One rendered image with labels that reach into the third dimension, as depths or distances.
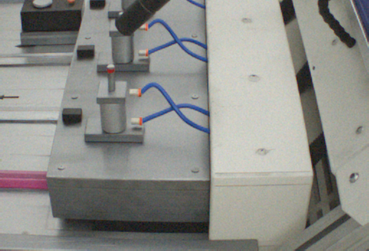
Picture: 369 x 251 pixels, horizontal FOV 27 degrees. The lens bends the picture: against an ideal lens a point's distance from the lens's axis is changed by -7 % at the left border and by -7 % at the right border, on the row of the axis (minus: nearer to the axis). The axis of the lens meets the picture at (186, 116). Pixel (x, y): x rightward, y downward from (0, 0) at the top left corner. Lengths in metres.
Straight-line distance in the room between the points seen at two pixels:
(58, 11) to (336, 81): 0.39
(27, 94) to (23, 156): 0.11
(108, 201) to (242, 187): 0.11
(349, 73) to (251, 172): 0.12
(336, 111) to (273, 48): 0.16
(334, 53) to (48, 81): 0.34
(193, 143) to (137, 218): 0.08
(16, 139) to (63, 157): 0.14
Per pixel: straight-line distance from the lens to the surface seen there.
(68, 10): 0.93
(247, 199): 0.63
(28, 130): 0.81
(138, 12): 0.59
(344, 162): 0.60
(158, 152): 0.67
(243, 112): 0.69
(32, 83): 0.89
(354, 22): 0.64
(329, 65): 0.69
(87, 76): 0.77
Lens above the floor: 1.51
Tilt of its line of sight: 25 degrees down
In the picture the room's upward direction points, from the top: 50 degrees clockwise
